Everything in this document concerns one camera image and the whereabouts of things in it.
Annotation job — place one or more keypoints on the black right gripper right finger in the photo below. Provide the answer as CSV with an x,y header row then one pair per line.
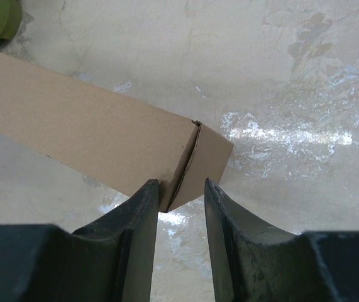
x,y
252,260

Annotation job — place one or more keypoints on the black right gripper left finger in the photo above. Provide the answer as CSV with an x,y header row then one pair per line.
x,y
109,259

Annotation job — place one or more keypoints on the brown cardboard box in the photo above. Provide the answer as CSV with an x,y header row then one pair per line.
x,y
114,139

